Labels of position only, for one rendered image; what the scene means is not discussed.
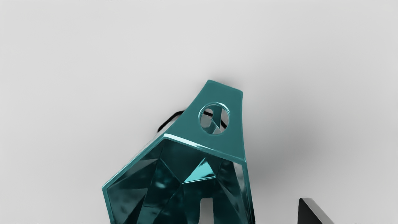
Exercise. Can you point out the teal faceted mug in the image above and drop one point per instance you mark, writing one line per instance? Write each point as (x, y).
(186, 146)

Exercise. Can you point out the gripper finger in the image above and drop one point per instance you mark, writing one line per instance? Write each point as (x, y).
(309, 214)

